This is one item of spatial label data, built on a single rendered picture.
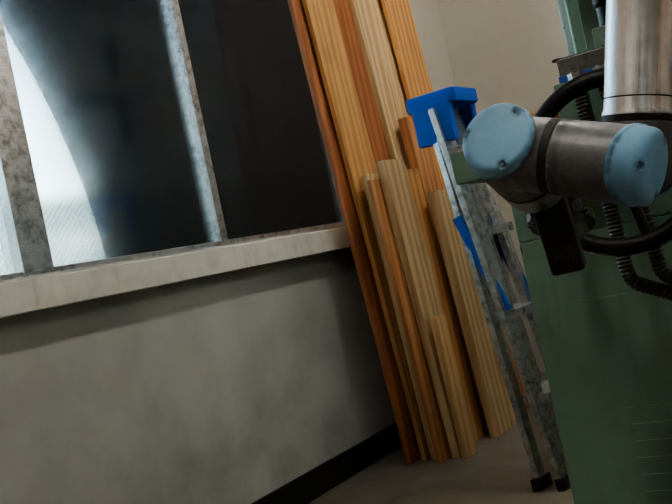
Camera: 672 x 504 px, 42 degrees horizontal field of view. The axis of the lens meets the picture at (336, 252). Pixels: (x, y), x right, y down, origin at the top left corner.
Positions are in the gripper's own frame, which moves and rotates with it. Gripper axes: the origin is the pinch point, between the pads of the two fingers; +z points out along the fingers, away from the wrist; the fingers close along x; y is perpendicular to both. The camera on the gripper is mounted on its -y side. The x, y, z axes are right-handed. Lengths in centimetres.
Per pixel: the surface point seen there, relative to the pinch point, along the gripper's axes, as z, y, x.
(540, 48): 233, 171, 53
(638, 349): 29.7, -12.4, -1.4
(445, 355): 146, 17, 79
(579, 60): 4.8, 31.6, -3.6
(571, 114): 6.6, 23.3, -0.7
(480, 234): 98, 39, 47
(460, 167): 16.7, 23.6, 22.7
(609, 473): 37.1, -32.3, 8.1
